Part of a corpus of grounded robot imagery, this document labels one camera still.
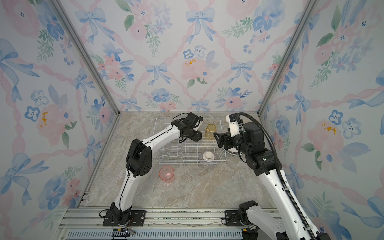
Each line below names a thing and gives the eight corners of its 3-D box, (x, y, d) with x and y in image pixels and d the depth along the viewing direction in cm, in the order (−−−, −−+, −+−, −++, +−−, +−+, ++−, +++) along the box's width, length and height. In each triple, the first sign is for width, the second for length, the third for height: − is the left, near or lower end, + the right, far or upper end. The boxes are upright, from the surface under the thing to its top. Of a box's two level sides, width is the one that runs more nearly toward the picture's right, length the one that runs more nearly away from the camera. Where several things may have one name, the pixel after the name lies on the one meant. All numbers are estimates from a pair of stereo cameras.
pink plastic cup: (160, 183, 87) (158, 178, 81) (162, 171, 92) (160, 165, 86) (174, 183, 87) (172, 178, 81) (175, 171, 92) (174, 165, 86)
